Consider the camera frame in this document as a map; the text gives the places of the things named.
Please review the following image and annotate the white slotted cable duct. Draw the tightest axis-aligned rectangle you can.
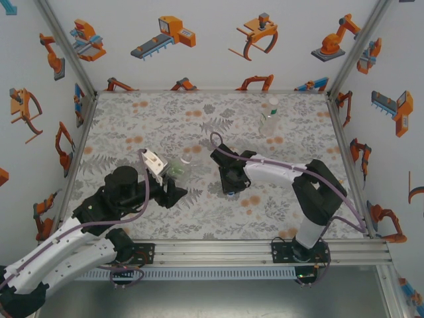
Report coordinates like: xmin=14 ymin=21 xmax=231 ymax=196
xmin=82 ymin=267 xmax=297 ymax=282

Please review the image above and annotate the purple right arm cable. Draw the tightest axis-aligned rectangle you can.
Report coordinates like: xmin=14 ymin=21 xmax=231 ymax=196
xmin=210 ymin=131 xmax=367 ymax=288

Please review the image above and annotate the grey metal base panel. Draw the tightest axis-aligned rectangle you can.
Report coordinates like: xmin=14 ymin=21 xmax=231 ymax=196
xmin=34 ymin=278 xmax=390 ymax=318

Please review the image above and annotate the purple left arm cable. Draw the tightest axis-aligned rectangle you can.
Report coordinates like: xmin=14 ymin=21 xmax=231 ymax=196
xmin=0 ymin=149 xmax=150 ymax=291

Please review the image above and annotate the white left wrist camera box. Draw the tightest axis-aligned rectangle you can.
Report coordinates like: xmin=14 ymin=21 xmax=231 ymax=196
xmin=142 ymin=148 xmax=168 ymax=182

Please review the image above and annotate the aluminium frame post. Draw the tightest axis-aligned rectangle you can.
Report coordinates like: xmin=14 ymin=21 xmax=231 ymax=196
xmin=376 ymin=264 xmax=410 ymax=318
xmin=327 ymin=0 xmax=394 ymax=99
xmin=32 ymin=0 xmax=99 ymax=99

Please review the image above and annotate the green-tinted clear plastic bottle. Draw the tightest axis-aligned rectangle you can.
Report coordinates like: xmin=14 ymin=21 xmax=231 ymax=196
xmin=167 ymin=154 xmax=195 ymax=182

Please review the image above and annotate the clear bottle with green cap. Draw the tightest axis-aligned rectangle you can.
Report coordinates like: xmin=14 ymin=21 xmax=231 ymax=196
xmin=258 ymin=96 xmax=280 ymax=136

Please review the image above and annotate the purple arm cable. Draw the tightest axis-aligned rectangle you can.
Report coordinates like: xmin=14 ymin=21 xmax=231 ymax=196
xmin=0 ymin=149 xmax=150 ymax=291
xmin=210 ymin=131 xmax=367 ymax=288

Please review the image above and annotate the aluminium frame rail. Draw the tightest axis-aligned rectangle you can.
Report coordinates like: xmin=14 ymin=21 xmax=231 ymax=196
xmin=54 ymin=94 xmax=99 ymax=240
xmin=326 ymin=94 xmax=378 ymax=239
xmin=95 ymin=88 xmax=329 ymax=97

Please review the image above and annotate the wide aluminium base rail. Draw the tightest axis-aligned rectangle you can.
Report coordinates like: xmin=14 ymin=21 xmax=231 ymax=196
xmin=76 ymin=238 xmax=394 ymax=268

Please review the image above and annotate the floral printed tablecloth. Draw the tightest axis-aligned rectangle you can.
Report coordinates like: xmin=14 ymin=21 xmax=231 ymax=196
xmin=58 ymin=91 xmax=374 ymax=240

